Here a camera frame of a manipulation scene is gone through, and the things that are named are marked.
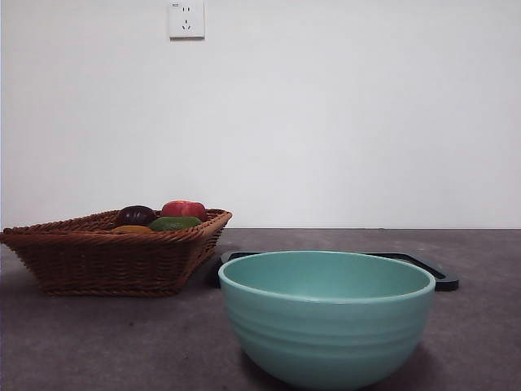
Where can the green avocado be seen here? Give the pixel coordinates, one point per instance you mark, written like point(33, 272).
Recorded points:
point(175, 224)

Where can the brown kiwi fruit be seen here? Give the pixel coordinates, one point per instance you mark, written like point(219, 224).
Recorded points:
point(132, 230)

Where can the teal ribbed bowl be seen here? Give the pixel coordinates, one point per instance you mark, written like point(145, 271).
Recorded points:
point(325, 338)

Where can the red fruit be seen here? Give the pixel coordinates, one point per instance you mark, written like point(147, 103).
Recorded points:
point(183, 209)

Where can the dark purple fruit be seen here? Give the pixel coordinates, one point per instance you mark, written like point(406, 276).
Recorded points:
point(134, 216)

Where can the white wall socket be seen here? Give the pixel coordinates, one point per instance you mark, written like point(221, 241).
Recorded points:
point(187, 20)

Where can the brown wicker basket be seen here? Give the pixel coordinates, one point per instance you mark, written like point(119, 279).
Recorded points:
point(102, 264)

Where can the black rectangular tray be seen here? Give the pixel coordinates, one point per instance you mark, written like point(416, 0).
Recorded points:
point(445, 283)

